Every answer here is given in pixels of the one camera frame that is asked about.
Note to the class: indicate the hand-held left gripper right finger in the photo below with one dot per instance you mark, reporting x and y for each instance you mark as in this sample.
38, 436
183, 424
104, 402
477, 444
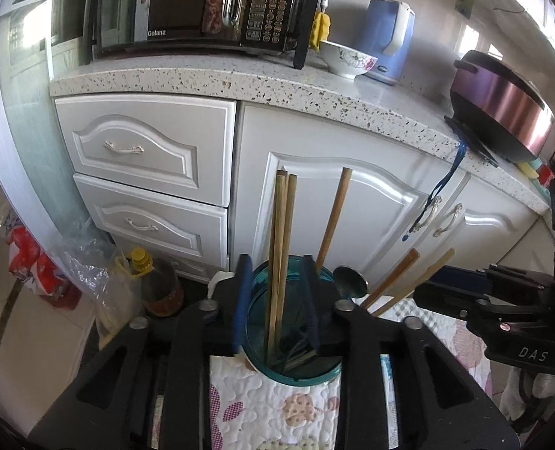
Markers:
312, 300

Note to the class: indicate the white floral bowl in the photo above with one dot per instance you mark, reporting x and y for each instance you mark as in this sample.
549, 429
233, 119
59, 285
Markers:
347, 63

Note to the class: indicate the white framed glass door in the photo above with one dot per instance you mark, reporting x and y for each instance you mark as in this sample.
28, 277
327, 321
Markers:
28, 56

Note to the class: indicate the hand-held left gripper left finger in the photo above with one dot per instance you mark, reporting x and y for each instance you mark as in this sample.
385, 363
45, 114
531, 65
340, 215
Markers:
242, 290

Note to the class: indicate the teal transparent utensil cup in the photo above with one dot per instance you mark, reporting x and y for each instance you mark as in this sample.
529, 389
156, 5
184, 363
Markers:
261, 290

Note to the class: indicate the yellow dish brush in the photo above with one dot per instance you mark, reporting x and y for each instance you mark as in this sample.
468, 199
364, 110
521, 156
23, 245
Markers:
321, 28

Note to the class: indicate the blue electric kettle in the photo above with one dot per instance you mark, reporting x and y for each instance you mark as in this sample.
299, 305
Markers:
383, 33

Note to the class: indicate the red plastic bag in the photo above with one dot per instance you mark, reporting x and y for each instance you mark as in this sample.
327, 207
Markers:
33, 267

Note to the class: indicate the metal spoon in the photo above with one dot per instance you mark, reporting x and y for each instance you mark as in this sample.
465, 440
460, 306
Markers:
350, 281

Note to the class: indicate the yellow sponge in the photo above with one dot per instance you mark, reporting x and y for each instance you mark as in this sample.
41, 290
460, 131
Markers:
527, 168

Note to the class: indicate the black Galanz microwave oven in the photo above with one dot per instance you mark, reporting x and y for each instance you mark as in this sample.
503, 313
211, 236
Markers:
300, 54

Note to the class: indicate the white cabinet door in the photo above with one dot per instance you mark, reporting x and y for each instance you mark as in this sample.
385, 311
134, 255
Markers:
497, 229
376, 187

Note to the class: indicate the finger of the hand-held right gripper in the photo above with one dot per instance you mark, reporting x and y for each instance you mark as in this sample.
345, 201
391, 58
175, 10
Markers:
460, 276
446, 297

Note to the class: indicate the clear plastic bag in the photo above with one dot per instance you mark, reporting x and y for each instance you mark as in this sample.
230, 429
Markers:
85, 262

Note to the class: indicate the yellow-capped oil bottle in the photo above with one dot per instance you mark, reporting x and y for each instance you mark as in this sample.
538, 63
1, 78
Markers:
162, 290

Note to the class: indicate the pastel patchwork quilted cloth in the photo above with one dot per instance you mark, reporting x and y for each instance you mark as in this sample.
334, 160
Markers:
268, 408

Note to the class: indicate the person's right hand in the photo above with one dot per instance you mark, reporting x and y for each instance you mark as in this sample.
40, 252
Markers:
547, 386

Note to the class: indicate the wooden chopstick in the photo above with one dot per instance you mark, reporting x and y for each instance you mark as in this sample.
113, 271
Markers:
439, 262
278, 225
336, 215
394, 279
289, 225

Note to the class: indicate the speckled stone countertop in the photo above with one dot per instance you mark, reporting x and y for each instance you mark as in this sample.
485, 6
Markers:
188, 77

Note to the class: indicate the white cabinet drawer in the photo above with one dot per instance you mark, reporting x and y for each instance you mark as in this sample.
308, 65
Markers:
164, 126
197, 267
179, 234

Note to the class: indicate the purple rice cooker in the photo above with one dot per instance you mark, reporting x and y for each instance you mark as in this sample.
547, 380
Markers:
502, 103

